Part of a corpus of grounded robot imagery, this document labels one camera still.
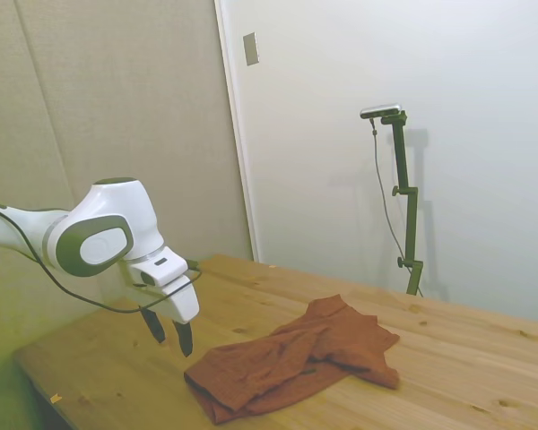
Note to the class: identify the rust orange shorts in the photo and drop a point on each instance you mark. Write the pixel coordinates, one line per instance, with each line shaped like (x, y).
(273, 358)

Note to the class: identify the silver camera on stand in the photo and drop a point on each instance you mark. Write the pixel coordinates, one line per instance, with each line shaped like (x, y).
(381, 110)

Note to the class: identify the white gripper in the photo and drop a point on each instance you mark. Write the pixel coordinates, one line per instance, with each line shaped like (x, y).
(179, 304)

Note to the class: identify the grey wall switch plate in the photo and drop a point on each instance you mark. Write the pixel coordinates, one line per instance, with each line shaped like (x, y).
(251, 49)

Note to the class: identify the dark jointed camera stand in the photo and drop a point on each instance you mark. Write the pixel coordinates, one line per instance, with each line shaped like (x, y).
(411, 224)

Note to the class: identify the small orange paper scrap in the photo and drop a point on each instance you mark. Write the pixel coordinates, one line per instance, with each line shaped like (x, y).
(55, 398)

